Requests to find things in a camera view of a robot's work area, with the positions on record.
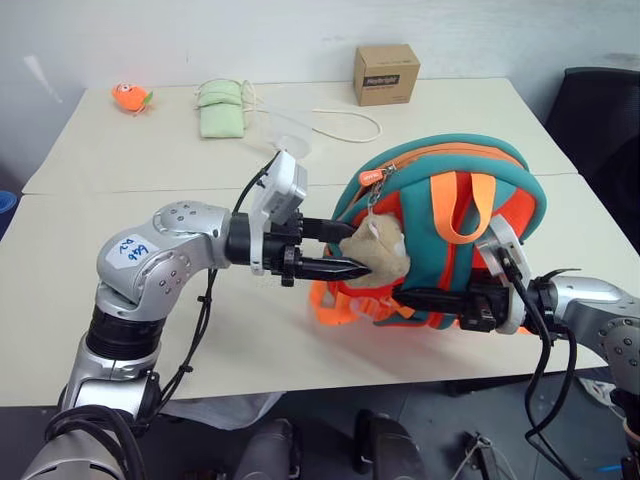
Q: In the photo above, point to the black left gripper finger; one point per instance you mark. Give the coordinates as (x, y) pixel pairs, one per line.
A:
(335, 270)
(330, 231)

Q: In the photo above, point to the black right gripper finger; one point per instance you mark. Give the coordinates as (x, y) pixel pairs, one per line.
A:
(435, 301)

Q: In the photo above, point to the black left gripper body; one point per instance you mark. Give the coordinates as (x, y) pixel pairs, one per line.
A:
(290, 260)

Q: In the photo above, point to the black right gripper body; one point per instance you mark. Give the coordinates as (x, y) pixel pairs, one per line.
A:
(487, 307)

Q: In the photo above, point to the beige plush toy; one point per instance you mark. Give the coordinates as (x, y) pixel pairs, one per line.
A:
(377, 250)

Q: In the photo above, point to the orange and teal backpack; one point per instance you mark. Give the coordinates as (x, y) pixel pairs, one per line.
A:
(505, 170)

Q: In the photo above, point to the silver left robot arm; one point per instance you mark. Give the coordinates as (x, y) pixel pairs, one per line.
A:
(150, 270)

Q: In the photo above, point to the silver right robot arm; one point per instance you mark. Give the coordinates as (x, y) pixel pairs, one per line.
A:
(595, 310)

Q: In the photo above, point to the brown cardboard box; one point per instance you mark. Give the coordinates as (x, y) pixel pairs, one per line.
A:
(385, 75)

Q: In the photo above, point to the clear plastic packaging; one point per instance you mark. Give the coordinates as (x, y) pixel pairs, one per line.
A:
(280, 132)

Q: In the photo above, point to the black rounded shape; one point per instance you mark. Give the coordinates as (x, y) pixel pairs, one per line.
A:
(385, 447)

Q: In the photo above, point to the light green fabric pouch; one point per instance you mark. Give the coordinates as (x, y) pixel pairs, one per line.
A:
(220, 112)

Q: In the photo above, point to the white plastic sheet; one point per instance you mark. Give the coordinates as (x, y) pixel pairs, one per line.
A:
(220, 410)

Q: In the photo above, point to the dark grey rounded shape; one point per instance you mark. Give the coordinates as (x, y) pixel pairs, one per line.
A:
(270, 450)

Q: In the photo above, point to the black chair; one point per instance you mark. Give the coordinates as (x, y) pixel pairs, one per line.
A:
(595, 125)

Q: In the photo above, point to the orange plush toy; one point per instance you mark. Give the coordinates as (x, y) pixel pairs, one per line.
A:
(129, 97)

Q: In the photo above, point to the blue object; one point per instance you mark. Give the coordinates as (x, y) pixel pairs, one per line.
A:
(6, 212)

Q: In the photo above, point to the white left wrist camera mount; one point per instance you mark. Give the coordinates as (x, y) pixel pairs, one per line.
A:
(280, 190)

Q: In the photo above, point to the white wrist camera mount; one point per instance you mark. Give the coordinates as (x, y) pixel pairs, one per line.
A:
(280, 190)
(510, 245)

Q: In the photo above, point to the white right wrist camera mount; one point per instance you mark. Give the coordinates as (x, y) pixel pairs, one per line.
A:
(510, 245)

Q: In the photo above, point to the metal stand frame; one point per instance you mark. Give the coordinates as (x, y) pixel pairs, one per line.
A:
(482, 452)

